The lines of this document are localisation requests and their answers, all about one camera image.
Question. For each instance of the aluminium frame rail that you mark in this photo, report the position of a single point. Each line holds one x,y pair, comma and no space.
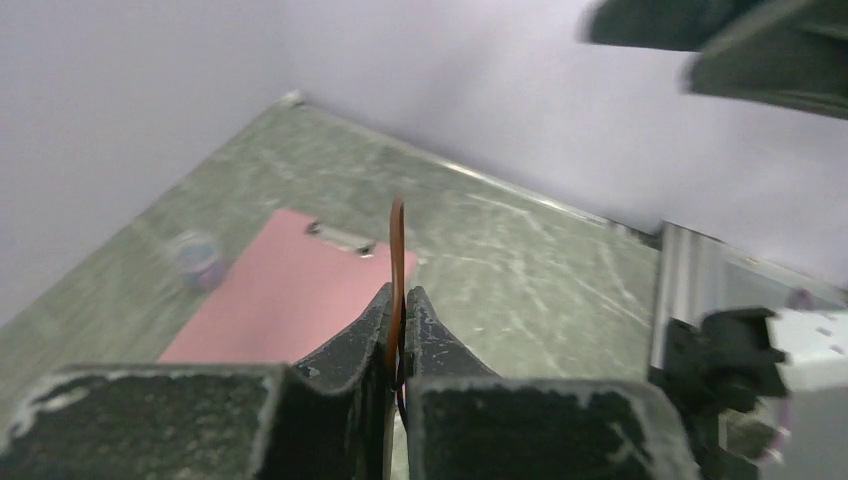
699,274

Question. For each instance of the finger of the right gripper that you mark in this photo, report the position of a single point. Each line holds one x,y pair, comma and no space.
786,53

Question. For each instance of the pink clipboard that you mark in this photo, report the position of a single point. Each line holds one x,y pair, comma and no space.
286,294

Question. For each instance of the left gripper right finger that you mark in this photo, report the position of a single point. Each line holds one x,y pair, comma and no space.
465,422

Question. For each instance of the small clear plastic cup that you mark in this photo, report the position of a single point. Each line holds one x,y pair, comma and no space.
199,259

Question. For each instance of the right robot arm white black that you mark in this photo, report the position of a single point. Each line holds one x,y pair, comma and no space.
723,352

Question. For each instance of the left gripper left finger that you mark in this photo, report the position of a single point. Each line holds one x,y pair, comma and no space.
328,416

